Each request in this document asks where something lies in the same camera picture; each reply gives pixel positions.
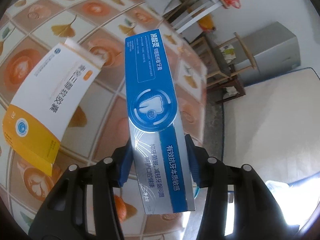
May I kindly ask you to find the yellow plastic bag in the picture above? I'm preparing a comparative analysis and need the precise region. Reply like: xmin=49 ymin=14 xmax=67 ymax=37
xmin=197 ymin=14 xmax=215 ymax=32

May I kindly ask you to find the white yellow medicine box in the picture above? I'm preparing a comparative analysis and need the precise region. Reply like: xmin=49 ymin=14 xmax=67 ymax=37
xmin=2 ymin=38 xmax=105 ymax=176

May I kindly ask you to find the grey refrigerator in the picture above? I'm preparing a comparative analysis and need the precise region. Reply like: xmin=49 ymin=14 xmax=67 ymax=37
xmin=239 ymin=22 xmax=300 ymax=86

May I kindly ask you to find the white side table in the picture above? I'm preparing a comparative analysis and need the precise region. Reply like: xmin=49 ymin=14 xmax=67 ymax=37
xmin=164 ymin=0 xmax=228 ymax=33

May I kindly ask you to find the blue toothpaste box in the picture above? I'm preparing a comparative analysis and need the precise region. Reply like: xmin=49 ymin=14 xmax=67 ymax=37
xmin=125 ymin=29 xmax=195 ymax=215

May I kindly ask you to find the patterned tablecloth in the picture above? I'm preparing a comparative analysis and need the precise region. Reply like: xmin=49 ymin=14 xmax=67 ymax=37
xmin=1 ymin=0 xmax=207 ymax=233

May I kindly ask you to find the dark wooden stool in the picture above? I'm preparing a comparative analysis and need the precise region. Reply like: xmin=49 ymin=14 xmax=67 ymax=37
xmin=216 ymin=78 xmax=246 ymax=104

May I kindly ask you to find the white mattress blue trim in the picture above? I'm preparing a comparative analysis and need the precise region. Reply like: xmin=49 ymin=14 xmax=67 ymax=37
xmin=223 ymin=68 xmax=319 ymax=183

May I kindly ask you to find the orange peel piece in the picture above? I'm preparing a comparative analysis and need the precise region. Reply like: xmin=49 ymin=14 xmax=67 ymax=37
xmin=114 ymin=195 xmax=127 ymax=223

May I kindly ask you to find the wooden armchair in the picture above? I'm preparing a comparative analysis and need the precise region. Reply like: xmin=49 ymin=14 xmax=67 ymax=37
xmin=190 ymin=32 xmax=258 ymax=89

